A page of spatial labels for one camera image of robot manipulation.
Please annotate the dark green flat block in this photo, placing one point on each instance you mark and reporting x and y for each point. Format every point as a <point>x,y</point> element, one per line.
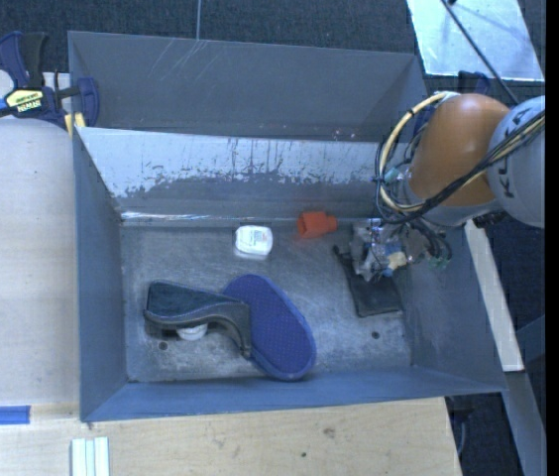
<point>376,298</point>

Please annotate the orange-red plastic piece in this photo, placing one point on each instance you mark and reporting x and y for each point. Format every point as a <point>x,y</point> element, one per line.
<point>313,224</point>

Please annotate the white small plastic container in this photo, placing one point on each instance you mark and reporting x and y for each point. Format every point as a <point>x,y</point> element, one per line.
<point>254,240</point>

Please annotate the blue slipper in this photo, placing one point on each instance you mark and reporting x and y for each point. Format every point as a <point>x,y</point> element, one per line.
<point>274,325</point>

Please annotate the white round cap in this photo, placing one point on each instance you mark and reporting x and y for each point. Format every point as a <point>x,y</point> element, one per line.
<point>191,332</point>

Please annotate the grey metal bin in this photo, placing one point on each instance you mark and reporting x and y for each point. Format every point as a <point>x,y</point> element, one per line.
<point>185,82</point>

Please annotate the pale wood flat board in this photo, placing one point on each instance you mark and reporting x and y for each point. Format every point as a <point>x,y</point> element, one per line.
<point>27,266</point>

